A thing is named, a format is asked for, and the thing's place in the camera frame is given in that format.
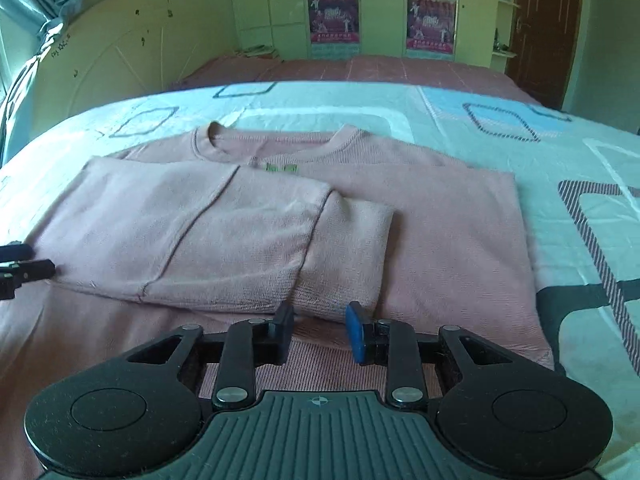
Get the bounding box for pink sweatshirt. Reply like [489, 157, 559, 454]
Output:
[1, 124, 553, 479]

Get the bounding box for patterned light blue bedsheet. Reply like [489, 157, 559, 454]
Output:
[1, 82, 639, 479]

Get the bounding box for cream round headboard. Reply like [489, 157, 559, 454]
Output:
[30, 0, 235, 138]

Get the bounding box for blue-grey curtain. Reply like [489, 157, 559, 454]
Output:
[1, 0, 84, 164]

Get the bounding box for stack of books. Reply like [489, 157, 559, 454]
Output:
[236, 44, 280, 60]

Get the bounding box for lower right pink poster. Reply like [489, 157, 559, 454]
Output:
[406, 0, 457, 54]

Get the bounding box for pink poster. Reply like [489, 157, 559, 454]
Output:
[308, 0, 359, 44]
[406, 0, 457, 54]

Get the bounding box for dark wooden door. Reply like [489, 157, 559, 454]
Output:
[506, 0, 582, 110]

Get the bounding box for lower left pink poster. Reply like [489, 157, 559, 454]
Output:
[308, 0, 359, 44]

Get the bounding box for cream wardrobe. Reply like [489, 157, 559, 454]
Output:
[232, 0, 497, 67]

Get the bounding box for corner wall shelves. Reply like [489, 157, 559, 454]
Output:
[490, 0, 518, 74]

